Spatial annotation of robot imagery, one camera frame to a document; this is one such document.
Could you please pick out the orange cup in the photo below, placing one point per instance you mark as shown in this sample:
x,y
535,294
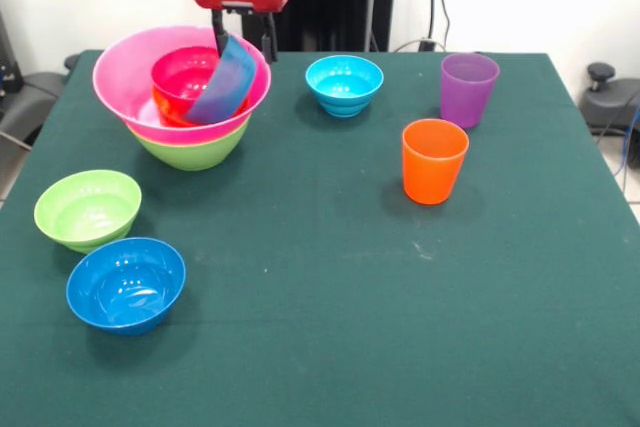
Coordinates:
x,y
434,164

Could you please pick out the wide light blue bowl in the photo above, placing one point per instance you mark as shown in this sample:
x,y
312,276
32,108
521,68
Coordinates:
x,y
227,84

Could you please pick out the purple cup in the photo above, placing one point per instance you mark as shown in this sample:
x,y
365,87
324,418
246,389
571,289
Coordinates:
x,y
467,94

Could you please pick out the small light blue footed bowl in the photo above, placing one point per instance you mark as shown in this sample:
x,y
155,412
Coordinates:
x,y
344,84

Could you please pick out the large green bowl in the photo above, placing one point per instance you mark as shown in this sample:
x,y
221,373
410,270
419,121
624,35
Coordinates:
x,y
190,157

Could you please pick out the small red bowl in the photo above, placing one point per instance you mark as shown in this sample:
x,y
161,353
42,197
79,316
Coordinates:
x,y
182,77

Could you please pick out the black equipment with knob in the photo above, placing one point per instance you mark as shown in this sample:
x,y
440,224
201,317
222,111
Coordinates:
x,y
607,102

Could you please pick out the small green bowl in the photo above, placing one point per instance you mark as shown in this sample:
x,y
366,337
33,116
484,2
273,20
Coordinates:
x,y
85,207

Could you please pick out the black round knob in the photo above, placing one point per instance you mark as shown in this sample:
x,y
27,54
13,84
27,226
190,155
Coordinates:
x,y
71,62

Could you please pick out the large pink bowl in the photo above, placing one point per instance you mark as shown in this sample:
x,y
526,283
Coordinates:
x,y
125,77

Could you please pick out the black and grey equipment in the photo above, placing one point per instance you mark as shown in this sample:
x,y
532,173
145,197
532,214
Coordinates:
x,y
30,97

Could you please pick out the orange bowl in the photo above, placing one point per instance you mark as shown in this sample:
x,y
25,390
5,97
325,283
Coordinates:
x,y
170,114

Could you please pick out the dark green tablecloth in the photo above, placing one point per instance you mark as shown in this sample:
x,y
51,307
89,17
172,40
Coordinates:
x,y
450,272

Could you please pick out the dark blue bowl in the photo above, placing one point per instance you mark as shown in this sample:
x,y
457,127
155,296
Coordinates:
x,y
125,287

